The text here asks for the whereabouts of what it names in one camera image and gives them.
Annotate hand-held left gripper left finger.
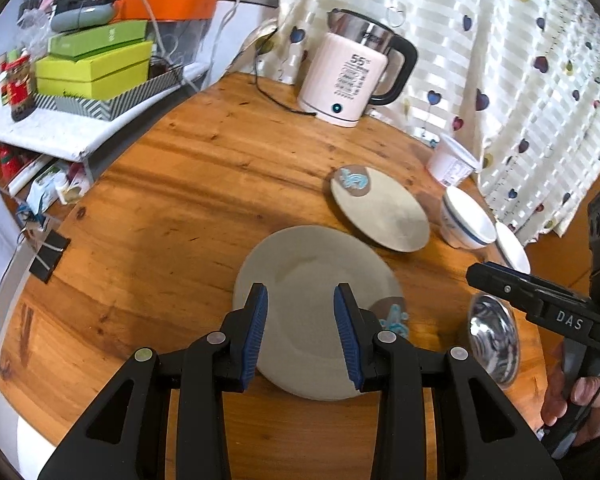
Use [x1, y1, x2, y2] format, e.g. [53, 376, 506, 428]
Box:
[37, 282, 270, 480]

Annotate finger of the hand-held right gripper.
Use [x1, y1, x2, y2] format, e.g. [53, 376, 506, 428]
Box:
[466, 261, 548, 318]

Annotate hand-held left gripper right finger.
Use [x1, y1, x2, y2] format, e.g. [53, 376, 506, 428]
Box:
[333, 282, 563, 480]

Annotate plain white bowl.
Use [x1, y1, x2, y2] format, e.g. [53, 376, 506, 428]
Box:
[494, 221, 532, 276]

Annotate grey plate with blue print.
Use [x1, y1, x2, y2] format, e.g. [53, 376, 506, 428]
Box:
[329, 165, 431, 253]
[233, 225, 411, 402]

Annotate stainless steel bowl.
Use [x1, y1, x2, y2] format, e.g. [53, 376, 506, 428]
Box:
[467, 294, 522, 389]

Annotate white bowl with blue stripes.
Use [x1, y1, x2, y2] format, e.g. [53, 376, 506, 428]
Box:
[439, 186, 498, 251]

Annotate person's right hand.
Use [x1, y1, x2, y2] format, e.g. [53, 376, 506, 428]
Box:
[539, 360, 600, 443]

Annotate white plastic tub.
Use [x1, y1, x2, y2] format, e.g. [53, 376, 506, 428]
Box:
[426, 133, 481, 189]

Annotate black binder clip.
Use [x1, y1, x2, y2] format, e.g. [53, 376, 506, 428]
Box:
[28, 232, 71, 284]

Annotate heart print curtain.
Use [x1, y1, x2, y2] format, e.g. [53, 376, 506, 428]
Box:
[220, 0, 600, 248]

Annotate small white bottle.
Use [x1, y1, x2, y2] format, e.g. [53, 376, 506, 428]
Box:
[54, 172, 91, 205]

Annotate white electric kettle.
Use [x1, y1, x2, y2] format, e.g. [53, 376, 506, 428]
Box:
[297, 8, 419, 129]

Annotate white shelf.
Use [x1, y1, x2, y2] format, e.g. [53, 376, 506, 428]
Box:
[0, 74, 202, 164]

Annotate lime green box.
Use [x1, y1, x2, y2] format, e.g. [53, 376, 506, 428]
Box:
[34, 40, 155, 101]

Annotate orange lidded storage bin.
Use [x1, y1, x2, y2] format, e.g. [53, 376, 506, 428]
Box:
[111, 0, 220, 68]

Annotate dark green flat box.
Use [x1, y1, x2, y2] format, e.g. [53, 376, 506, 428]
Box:
[47, 20, 150, 60]

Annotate red can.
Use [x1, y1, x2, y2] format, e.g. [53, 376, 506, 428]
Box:
[4, 55, 39, 122]

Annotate grey speaker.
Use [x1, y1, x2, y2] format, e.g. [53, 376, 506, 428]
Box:
[49, 2, 116, 32]

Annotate black kettle cable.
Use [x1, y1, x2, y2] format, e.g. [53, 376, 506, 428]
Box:
[252, 20, 317, 117]

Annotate white cable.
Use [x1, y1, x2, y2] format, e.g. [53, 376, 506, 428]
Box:
[129, 0, 201, 93]

